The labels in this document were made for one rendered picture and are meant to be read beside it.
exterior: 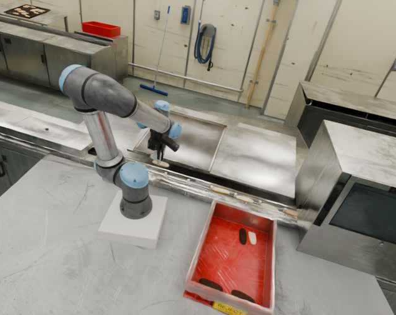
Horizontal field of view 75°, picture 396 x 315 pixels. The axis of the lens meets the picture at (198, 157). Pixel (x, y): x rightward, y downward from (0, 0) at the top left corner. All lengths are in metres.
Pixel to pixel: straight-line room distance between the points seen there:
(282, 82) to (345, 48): 1.05
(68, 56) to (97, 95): 3.39
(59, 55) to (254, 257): 3.79
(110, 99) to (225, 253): 0.81
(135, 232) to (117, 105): 0.57
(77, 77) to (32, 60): 3.77
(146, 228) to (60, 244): 0.35
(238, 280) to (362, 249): 0.57
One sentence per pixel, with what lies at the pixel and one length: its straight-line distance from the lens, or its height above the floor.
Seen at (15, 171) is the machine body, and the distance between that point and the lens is 2.13.
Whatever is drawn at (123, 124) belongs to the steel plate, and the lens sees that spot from 2.09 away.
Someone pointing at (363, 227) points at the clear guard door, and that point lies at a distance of 1.32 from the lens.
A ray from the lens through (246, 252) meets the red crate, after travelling 1.28.
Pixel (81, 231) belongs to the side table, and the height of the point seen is 0.82.
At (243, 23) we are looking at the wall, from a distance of 4.89.
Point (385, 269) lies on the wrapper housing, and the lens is 1.52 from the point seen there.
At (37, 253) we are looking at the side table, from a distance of 1.27.
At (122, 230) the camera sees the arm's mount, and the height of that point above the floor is 0.88.
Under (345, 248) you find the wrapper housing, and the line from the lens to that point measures 1.40.
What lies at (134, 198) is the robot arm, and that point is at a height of 1.00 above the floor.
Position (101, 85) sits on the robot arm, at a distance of 0.88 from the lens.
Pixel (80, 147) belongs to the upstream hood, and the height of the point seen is 0.92.
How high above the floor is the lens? 1.80
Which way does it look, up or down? 33 degrees down
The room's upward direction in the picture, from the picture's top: 11 degrees clockwise
